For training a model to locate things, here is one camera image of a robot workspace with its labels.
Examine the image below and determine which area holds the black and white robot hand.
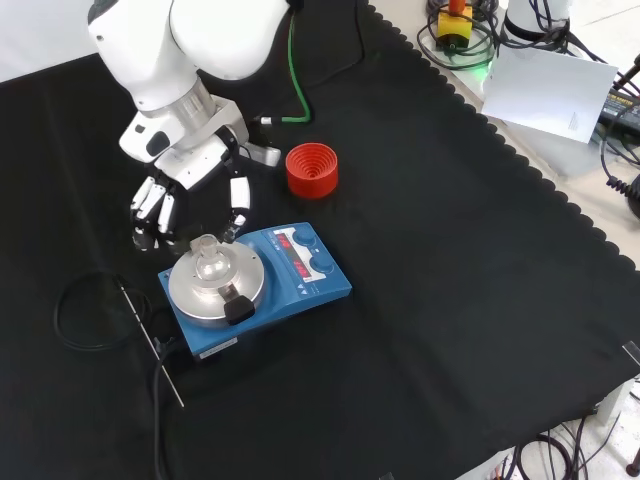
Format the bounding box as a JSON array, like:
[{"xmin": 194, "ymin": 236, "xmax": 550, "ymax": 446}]
[{"xmin": 118, "ymin": 96, "xmax": 253, "ymax": 254}]

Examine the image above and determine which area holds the clear glass round-bottom flask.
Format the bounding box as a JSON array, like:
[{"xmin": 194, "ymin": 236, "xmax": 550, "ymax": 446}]
[{"xmin": 188, "ymin": 234, "xmax": 233, "ymax": 282}]

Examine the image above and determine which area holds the heater with blue base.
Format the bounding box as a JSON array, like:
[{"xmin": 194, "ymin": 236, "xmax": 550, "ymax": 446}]
[{"xmin": 157, "ymin": 221, "xmax": 353, "ymax": 366}]

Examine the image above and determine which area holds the black plastic connector block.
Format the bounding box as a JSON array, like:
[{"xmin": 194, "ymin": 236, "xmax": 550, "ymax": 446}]
[{"xmin": 222, "ymin": 294, "xmax": 254, "ymax": 327}]

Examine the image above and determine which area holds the thin metal probe rod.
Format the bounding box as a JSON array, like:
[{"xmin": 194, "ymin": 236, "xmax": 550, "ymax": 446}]
[{"xmin": 118, "ymin": 286, "xmax": 186, "ymax": 408}]

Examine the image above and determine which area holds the black bench cloth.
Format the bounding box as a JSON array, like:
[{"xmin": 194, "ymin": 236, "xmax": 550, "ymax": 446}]
[{"xmin": 0, "ymin": 0, "xmax": 640, "ymax": 480}]

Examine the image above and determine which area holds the yellow stop button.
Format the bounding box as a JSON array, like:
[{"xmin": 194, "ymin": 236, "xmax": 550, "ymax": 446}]
[{"xmin": 436, "ymin": 0, "xmax": 475, "ymax": 52}]

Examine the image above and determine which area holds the pale board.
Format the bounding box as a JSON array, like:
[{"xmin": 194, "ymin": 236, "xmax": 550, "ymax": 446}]
[{"xmin": 480, "ymin": 46, "xmax": 620, "ymax": 146}]

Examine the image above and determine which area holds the black power adapter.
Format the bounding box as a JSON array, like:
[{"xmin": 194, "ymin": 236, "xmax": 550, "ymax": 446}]
[{"xmin": 596, "ymin": 88, "xmax": 640, "ymax": 135}]

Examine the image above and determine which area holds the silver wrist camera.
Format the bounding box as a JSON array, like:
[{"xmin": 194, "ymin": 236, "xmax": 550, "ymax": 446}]
[{"xmin": 238, "ymin": 141, "xmax": 283, "ymax": 168}]

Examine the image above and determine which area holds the red ribbed flask ring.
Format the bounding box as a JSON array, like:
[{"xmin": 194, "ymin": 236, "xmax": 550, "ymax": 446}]
[{"xmin": 285, "ymin": 142, "xmax": 340, "ymax": 201}]

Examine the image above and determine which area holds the green cable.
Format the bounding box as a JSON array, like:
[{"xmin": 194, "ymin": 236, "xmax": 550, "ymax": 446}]
[{"xmin": 259, "ymin": 8, "xmax": 315, "ymax": 126}]

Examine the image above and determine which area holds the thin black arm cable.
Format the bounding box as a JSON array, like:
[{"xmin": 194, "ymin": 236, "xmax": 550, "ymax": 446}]
[{"xmin": 302, "ymin": 0, "xmax": 367, "ymax": 86}]

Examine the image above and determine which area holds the black looped probe cable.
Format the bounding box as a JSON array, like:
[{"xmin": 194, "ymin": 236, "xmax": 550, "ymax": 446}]
[{"xmin": 53, "ymin": 271, "xmax": 175, "ymax": 352}]

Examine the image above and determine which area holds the black heater power cable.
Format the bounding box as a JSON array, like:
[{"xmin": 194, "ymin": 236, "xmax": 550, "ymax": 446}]
[{"xmin": 151, "ymin": 337, "xmax": 177, "ymax": 480}]

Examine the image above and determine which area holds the black coiled cable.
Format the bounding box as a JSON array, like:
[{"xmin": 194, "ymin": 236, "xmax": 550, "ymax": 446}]
[{"xmin": 598, "ymin": 130, "xmax": 640, "ymax": 222}]

